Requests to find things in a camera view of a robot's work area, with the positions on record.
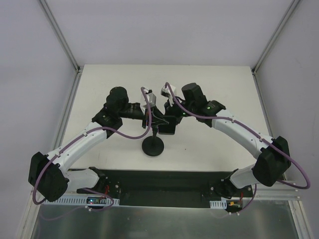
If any black smartphone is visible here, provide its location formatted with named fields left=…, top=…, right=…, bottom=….
left=158, top=116, right=176, bottom=135

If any black phone stand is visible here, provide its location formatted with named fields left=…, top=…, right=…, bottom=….
left=142, top=126, right=164, bottom=157

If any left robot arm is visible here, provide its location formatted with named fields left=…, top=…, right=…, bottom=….
left=28, top=87, right=163, bottom=205

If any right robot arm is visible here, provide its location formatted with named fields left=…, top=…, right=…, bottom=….
left=161, top=83, right=291, bottom=199

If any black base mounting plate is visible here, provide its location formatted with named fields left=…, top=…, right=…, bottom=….
left=76, top=169, right=285, bottom=207

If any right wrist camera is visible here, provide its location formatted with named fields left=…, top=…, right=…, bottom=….
left=160, top=83, right=176, bottom=106

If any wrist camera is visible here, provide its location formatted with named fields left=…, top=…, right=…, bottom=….
left=140, top=87, right=157, bottom=113
left=160, top=83, right=176, bottom=106

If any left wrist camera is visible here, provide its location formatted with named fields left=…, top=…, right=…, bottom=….
left=140, top=87, right=157, bottom=113

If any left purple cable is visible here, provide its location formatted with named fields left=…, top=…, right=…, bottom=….
left=32, top=86, right=153, bottom=206

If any left aluminium frame post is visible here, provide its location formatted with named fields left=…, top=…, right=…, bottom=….
left=37, top=0, right=81, bottom=73

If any aluminium frame post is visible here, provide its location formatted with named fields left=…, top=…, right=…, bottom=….
left=37, top=0, right=81, bottom=73
left=251, top=0, right=303, bottom=76

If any right white cable duct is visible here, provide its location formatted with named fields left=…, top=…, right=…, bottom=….
left=209, top=198, right=243, bottom=210

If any white cable duct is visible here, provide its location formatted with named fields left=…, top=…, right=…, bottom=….
left=209, top=198, right=243, bottom=210
left=43, top=195, right=120, bottom=207

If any left white cable duct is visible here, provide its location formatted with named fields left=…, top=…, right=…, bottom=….
left=43, top=195, right=120, bottom=207

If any right aluminium frame post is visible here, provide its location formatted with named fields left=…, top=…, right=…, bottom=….
left=251, top=0, right=303, bottom=76

